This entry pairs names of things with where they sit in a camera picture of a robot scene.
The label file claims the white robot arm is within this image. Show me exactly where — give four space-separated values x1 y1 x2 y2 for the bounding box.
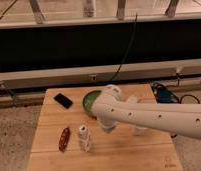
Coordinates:
91 85 201 140

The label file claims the small white bottle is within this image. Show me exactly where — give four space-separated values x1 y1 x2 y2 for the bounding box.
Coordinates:
77 125 91 152

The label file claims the green bowl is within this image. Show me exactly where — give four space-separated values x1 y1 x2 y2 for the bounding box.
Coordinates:
82 90 101 118

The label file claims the black phone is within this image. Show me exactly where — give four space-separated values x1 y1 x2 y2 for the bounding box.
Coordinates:
54 93 73 109

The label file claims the white cup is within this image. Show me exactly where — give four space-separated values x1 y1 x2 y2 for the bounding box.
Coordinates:
133 126 147 136

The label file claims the blue power adapter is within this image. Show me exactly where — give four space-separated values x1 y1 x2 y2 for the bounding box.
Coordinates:
158 89 171 103

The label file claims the black hanging cable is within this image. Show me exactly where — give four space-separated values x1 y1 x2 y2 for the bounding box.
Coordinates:
107 13 139 83

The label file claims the black cable at base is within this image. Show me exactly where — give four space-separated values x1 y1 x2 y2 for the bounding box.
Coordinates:
150 71 201 139

